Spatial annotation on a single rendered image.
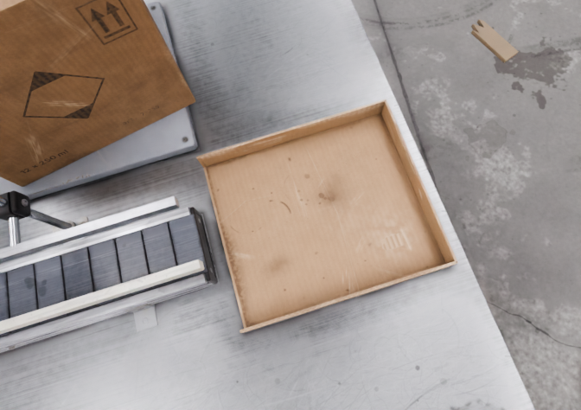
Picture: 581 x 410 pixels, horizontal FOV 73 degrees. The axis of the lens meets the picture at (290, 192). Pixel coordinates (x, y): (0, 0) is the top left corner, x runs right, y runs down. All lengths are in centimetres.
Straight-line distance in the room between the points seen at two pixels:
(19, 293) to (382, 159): 55
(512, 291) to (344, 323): 104
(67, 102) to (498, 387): 67
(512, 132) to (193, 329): 142
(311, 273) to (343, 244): 6
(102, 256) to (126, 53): 27
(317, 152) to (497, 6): 153
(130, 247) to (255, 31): 43
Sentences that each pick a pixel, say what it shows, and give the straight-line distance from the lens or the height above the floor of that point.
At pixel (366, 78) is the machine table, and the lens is 70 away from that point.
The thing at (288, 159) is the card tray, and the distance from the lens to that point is 62.
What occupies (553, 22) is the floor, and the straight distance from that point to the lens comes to 209.
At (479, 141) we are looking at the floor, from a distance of 167.
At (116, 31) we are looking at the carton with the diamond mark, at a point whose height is 104.
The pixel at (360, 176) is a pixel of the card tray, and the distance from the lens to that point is 61.
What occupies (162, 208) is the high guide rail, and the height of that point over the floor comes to 96.
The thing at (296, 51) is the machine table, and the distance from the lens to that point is 73.
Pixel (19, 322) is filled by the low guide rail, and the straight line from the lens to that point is 61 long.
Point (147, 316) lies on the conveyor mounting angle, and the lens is 62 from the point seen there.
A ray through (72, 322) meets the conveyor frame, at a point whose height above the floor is 88.
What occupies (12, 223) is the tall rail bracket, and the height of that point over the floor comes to 96.
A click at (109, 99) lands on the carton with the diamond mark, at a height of 94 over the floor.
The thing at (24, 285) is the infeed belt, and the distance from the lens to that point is 66.
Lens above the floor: 141
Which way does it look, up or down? 72 degrees down
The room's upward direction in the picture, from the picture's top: 11 degrees counter-clockwise
